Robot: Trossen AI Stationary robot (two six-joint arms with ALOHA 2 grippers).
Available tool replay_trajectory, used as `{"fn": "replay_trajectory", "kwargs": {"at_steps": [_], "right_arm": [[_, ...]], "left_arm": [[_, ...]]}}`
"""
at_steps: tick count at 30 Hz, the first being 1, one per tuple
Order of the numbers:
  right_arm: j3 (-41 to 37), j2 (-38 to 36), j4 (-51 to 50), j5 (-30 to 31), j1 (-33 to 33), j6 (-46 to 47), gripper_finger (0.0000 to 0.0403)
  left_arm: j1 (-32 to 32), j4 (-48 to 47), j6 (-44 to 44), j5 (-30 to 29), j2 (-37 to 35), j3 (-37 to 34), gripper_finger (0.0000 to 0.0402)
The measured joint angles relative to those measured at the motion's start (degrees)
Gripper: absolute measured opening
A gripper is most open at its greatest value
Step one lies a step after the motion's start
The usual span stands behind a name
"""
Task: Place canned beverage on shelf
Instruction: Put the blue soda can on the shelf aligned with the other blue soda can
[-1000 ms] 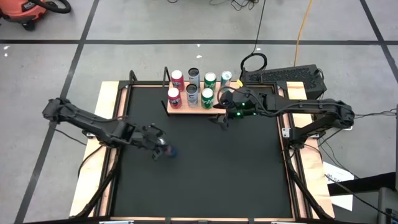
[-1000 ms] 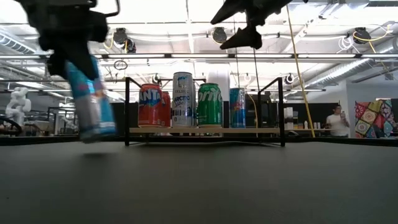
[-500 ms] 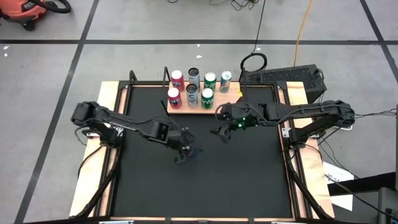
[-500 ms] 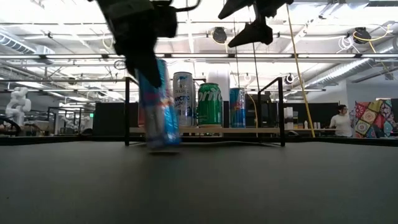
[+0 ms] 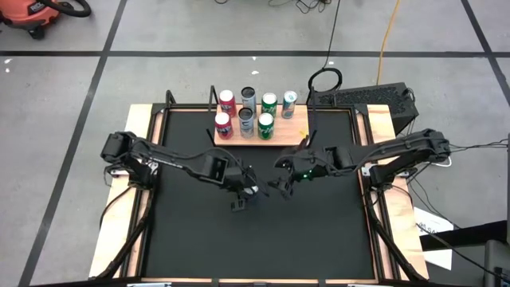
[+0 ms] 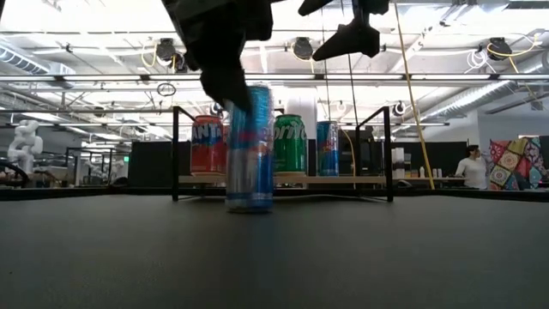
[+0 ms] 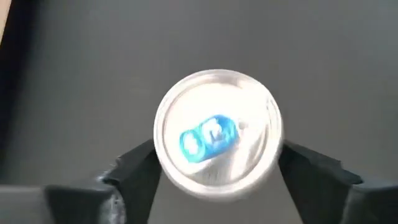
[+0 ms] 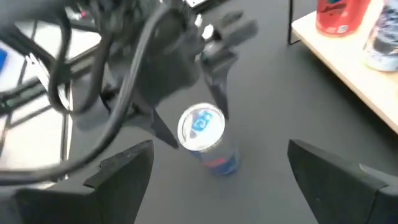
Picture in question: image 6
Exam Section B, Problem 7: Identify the silver air duct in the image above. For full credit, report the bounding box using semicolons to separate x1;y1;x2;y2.
432;64;549;119
0;37;75;82

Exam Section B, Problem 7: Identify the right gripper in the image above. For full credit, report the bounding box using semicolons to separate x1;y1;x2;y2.
298;0;390;62

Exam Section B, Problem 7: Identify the person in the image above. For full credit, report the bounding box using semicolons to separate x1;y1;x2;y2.
454;144;490;190

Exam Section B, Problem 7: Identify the green Sprite can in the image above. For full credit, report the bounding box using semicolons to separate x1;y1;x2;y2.
273;113;308;176

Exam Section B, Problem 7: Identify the white round column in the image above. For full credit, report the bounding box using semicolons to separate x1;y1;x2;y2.
285;89;318;141

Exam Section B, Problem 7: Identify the colourful patchwork quilt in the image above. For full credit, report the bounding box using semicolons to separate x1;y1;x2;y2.
488;136;549;191

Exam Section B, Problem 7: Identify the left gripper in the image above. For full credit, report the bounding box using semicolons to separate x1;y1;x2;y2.
161;0;275;113

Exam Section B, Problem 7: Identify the thin yellow cable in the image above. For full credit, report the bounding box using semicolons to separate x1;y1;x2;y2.
342;128;358;190

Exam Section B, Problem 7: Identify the strawberry Fanta soda can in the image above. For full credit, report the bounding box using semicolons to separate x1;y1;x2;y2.
190;114;228;177

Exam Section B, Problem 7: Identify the wooden shelf black metal frame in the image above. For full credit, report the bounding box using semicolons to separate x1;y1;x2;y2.
171;105;395;203

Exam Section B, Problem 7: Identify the thin black hanging cable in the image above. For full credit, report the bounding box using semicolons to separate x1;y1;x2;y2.
345;53;358;130

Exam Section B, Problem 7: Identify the black equipment cabinet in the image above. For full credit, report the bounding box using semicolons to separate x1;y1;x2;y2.
338;127;385;177

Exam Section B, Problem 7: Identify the white coiled cable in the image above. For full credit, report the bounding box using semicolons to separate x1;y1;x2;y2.
465;47;489;75

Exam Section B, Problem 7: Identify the blue silver Red Bull can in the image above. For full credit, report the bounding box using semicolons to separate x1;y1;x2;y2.
316;120;340;178
225;84;275;215

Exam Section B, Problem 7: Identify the yellow hanging cable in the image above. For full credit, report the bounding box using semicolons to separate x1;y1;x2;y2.
392;0;436;191

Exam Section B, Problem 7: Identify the light wood desk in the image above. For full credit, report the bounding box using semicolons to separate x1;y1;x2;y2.
393;176;467;182

